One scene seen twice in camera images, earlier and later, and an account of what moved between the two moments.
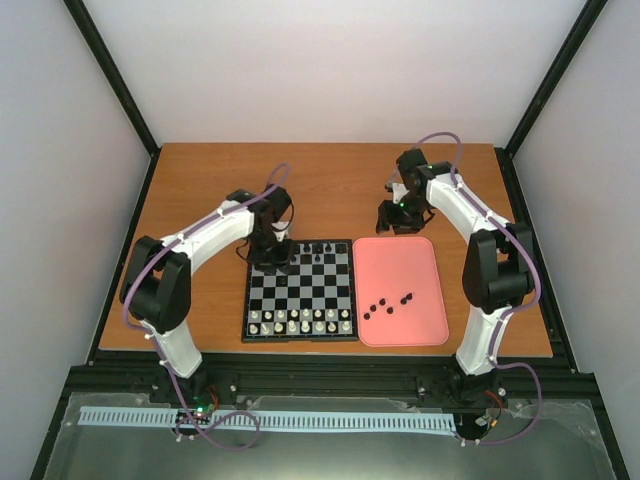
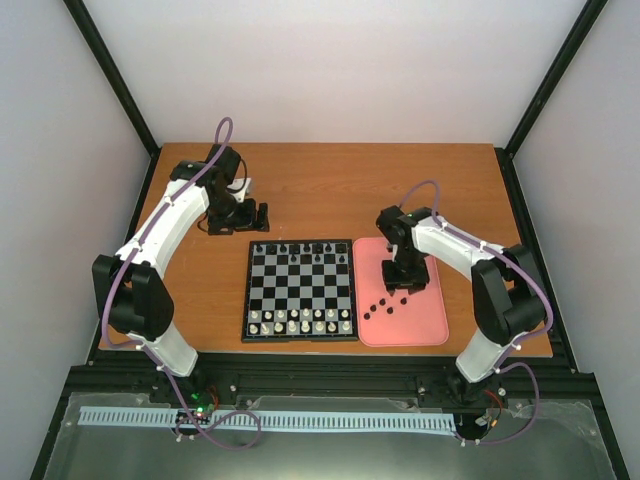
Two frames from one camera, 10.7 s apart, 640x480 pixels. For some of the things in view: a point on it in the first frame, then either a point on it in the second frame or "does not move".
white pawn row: x=305 y=314 does not move
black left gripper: x=280 y=262 -> x=247 y=222
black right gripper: x=386 y=219 -> x=415 y=285
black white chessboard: x=319 y=303 does not move
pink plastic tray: x=398 y=291 does not move
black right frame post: x=505 y=155 does not move
